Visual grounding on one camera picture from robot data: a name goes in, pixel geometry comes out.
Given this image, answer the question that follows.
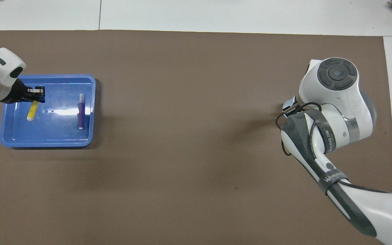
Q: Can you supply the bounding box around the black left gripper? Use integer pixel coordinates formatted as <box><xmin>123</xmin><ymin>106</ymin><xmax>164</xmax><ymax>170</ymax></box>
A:
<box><xmin>4</xmin><ymin>78</ymin><xmax>45</xmax><ymax>102</ymax></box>

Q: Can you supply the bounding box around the yellow pen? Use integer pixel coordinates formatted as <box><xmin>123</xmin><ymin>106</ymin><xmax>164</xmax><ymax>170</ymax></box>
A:
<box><xmin>27</xmin><ymin>101</ymin><xmax>39</xmax><ymax>121</ymax></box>

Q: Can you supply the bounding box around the blue plastic tray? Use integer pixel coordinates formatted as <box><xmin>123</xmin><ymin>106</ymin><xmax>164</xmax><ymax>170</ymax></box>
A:
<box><xmin>0</xmin><ymin>74</ymin><xmax>96</xmax><ymax>148</ymax></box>

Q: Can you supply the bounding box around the purple pen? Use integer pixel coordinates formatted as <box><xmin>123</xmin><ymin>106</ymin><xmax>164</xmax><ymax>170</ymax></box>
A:
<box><xmin>78</xmin><ymin>94</ymin><xmax>85</xmax><ymax>130</ymax></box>

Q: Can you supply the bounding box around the brown table mat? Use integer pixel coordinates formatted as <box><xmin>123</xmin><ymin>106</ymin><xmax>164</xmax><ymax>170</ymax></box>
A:
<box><xmin>0</xmin><ymin>30</ymin><xmax>392</xmax><ymax>245</ymax></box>

